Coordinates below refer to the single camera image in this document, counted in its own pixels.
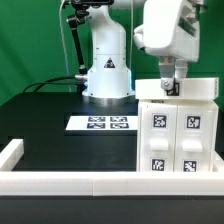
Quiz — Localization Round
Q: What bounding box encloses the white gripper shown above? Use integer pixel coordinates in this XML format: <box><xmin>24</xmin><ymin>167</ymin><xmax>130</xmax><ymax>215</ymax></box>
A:
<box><xmin>134</xmin><ymin>0</ymin><xmax>200</xmax><ymax>91</ymax></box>

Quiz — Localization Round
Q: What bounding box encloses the white cabinet top block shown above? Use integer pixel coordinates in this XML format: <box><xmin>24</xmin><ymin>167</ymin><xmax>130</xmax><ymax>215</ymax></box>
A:
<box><xmin>135</xmin><ymin>77</ymin><xmax>219</xmax><ymax>101</ymax></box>

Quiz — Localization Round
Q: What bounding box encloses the white cabinet body box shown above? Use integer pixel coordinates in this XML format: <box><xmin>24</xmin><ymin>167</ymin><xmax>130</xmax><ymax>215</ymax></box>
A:
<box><xmin>136</xmin><ymin>100</ymin><xmax>218</xmax><ymax>173</ymax></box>

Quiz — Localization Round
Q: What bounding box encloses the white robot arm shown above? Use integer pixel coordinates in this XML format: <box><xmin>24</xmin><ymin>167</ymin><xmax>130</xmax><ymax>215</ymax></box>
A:
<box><xmin>83</xmin><ymin>0</ymin><xmax>204</xmax><ymax>104</ymax></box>

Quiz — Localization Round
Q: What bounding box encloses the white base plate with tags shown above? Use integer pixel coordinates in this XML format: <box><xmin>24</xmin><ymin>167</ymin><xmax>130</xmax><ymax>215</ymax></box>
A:
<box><xmin>66</xmin><ymin>116</ymin><xmax>138</xmax><ymax>131</ymax></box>

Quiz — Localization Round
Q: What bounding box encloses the black cable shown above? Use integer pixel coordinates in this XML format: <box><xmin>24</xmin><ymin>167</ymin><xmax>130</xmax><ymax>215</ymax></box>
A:
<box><xmin>22</xmin><ymin>75</ymin><xmax>88</xmax><ymax>94</ymax></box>

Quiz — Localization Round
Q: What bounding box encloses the white cable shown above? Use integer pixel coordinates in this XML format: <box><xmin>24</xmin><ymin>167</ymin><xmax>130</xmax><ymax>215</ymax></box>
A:
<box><xmin>58</xmin><ymin>0</ymin><xmax>73</xmax><ymax>94</ymax></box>

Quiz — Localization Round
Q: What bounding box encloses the white u-shaped boundary frame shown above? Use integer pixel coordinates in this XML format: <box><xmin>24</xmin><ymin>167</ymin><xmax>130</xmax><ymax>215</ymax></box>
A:
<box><xmin>0</xmin><ymin>139</ymin><xmax>224</xmax><ymax>196</ymax></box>

